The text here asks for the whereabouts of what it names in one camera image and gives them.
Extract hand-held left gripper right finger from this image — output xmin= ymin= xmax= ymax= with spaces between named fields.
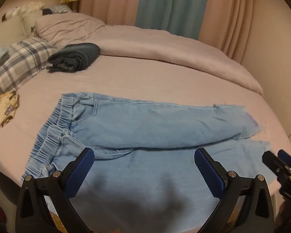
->
xmin=194 ymin=147 xmax=275 ymax=233

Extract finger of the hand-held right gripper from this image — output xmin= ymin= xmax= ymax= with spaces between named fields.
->
xmin=262 ymin=150 xmax=288 ymax=179
xmin=278 ymin=149 xmax=291 ymax=173

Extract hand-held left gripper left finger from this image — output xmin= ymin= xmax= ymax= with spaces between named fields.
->
xmin=15 ymin=147 xmax=95 ymax=233

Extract light blue denim pants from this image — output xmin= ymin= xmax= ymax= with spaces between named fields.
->
xmin=22 ymin=92 xmax=277 ymax=233

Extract yellow printed cloth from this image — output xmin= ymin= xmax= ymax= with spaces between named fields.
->
xmin=0 ymin=91 xmax=20 ymax=141

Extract folded dark grey clothes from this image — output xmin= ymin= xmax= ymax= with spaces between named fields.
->
xmin=47 ymin=43 xmax=101 ymax=74

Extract plaid pillow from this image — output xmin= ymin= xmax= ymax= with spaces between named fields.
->
xmin=0 ymin=39 xmax=60 ymax=97

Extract pink duvet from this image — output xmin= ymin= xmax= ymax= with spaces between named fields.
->
xmin=87 ymin=24 xmax=263 ymax=97

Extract pink pillow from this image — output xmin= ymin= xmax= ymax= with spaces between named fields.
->
xmin=35 ymin=13 xmax=106 ymax=48

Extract pink curtain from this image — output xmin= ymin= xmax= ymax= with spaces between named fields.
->
xmin=79 ymin=0 xmax=143 ymax=27
xmin=199 ymin=0 xmax=256 ymax=61

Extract white plush toy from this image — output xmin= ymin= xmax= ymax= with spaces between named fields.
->
xmin=2 ymin=1 xmax=45 ymax=21

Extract blue curtain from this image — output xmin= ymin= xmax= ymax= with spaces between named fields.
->
xmin=135 ymin=0 xmax=204 ymax=40

